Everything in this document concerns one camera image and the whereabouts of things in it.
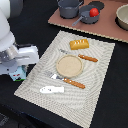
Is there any beige woven placemat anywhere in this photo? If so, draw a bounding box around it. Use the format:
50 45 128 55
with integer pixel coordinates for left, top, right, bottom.
15 31 115 128

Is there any grey toy pot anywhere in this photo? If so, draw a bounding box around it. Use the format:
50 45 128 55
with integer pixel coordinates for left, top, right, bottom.
57 0 84 19

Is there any light blue milk carton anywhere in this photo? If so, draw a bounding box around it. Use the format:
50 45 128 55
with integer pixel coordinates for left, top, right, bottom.
10 66 26 81

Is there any red toy tomato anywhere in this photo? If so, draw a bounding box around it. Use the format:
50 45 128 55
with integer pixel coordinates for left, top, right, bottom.
90 8 99 17

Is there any cream bowl on stove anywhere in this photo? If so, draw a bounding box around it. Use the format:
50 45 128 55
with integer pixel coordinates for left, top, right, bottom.
116 4 128 30

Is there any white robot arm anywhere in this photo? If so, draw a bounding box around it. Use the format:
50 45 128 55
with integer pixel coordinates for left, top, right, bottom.
0 0 39 75

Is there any round wooden plate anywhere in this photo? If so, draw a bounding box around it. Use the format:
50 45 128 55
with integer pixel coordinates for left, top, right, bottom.
56 55 83 78

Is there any grey toy frying pan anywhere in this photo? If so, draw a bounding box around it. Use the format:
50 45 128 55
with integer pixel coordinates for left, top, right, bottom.
73 5 100 26

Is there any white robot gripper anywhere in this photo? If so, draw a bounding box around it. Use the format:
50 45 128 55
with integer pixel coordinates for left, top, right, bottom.
0 44 39 75

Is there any wooden handled toy knife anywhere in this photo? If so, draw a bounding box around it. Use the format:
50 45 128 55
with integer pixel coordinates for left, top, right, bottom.
59 49 98 62

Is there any wooden handled toy fork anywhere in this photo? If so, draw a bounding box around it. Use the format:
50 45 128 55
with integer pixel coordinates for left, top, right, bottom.
44 71 85 89

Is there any toy bread loaf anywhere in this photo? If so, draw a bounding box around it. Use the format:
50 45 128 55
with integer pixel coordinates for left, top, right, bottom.
70 39 89 50

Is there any pink toy stove top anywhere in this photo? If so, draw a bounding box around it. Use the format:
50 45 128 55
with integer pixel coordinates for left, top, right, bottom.
48 0 128 43

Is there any black burner disc back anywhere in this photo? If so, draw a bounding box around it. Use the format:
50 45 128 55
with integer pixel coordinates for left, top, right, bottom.
88 1 104 10

